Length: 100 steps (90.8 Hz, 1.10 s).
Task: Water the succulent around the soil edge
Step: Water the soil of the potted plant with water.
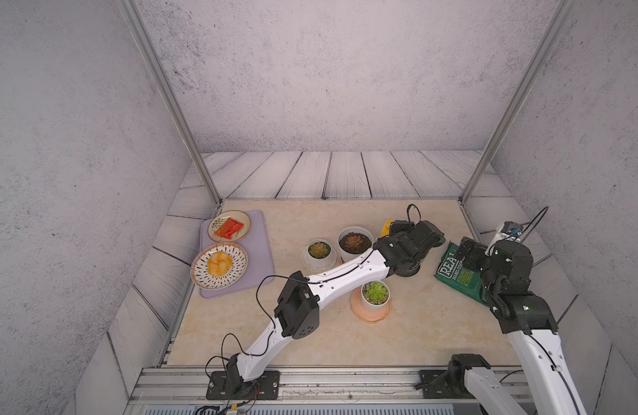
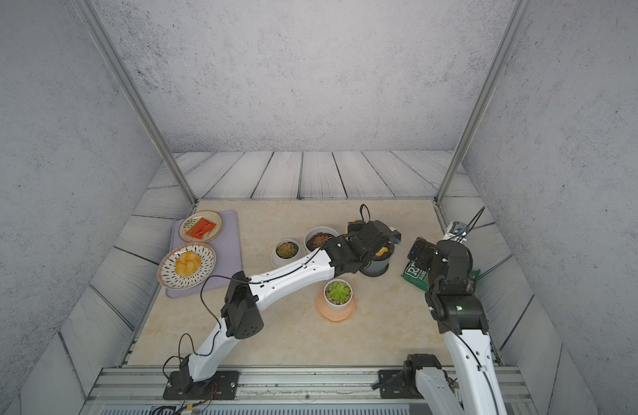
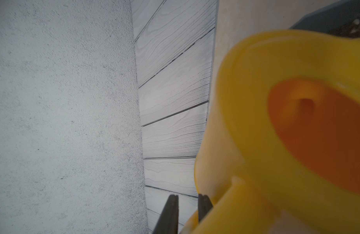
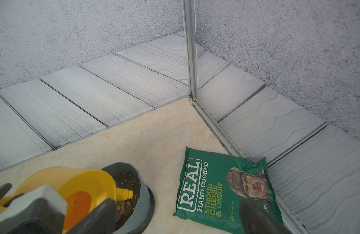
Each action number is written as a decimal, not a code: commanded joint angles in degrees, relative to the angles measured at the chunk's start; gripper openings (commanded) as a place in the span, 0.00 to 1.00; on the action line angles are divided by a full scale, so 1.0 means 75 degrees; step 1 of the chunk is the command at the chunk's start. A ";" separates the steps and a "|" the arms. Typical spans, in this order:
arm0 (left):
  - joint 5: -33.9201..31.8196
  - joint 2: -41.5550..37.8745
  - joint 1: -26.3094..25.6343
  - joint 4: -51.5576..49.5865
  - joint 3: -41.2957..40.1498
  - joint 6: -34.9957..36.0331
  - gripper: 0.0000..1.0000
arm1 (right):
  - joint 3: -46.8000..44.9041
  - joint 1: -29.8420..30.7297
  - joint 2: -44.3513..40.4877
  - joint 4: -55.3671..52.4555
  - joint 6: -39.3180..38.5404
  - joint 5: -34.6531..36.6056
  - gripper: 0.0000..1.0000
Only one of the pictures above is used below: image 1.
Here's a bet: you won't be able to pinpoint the yellow watering can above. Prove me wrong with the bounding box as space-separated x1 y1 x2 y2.
380 219 395 237

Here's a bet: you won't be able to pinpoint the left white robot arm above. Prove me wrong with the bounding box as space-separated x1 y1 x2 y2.
206 220 446 399

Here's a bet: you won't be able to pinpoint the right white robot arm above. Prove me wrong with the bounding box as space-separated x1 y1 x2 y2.
415 237 587 414

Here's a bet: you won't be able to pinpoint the blue-grey succulent pot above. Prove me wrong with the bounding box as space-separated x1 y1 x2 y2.
390 260 421 278

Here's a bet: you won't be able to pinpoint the large white succulent pot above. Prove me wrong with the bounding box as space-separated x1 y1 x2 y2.
337 227 374 262

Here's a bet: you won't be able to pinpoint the white pot green succulent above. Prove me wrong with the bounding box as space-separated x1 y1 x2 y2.
360 281 391 313

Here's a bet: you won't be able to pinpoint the small white succulent pot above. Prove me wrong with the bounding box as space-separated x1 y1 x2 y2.
305 240 334 270

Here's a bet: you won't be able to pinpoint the green snack bag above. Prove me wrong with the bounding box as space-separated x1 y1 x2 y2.
435 242 488 305

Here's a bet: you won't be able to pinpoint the terracotta saucer front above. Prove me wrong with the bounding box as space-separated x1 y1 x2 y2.
351 288 391 323

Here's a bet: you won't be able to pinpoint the white saucer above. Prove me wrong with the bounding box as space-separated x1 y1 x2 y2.
302 240 336 273

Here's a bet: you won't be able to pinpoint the lavender placemat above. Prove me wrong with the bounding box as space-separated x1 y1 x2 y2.
199 209 275 298

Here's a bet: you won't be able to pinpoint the red food sticks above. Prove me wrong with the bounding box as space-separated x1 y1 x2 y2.
214 217 244 240

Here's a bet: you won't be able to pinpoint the beige plate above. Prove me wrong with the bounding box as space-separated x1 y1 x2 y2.
206 210 251 243

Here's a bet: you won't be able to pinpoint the patterned white bowl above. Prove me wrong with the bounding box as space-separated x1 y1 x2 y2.
190 243 248 291

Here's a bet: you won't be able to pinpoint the yellow dumplings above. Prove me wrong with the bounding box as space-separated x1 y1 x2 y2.
206 251 232 278

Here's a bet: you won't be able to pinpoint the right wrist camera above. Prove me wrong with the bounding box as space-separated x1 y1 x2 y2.
488 221 525 249

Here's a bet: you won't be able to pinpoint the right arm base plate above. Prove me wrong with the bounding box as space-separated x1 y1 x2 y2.
414 369 454 399

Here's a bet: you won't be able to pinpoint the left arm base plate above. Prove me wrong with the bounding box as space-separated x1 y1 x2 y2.
206 371 280 401

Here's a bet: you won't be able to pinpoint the right metal frame post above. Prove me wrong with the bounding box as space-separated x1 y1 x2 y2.
459 0 578 207

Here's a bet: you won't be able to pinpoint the metal frame post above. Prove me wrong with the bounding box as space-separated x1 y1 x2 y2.
117 0 223 207
459 0 578 207

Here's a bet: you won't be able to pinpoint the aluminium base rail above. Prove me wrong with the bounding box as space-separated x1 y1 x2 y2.
124 367 480 414

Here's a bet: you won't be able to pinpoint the left metal frame post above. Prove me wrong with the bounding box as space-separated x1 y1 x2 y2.
117 0 223 207

